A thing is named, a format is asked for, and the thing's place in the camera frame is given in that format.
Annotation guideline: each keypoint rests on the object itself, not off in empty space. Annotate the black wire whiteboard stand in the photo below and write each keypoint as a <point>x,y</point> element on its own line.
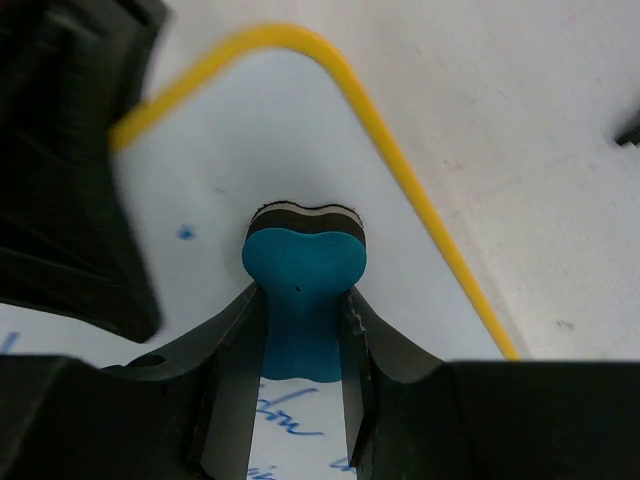
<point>629,133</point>

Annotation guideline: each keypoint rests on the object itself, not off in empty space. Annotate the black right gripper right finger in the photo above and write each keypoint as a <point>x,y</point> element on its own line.
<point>411,415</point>

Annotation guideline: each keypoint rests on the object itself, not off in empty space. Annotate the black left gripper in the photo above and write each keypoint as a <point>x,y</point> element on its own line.
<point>69,71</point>

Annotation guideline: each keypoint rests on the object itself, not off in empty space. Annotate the blue bone-shaped eraser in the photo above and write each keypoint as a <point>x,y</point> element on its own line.
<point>304,259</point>

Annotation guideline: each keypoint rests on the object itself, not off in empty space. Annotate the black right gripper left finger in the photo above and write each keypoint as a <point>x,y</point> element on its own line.
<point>183,411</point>

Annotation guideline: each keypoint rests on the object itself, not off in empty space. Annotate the yellow framed whiteboard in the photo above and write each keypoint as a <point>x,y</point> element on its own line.
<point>275,113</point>

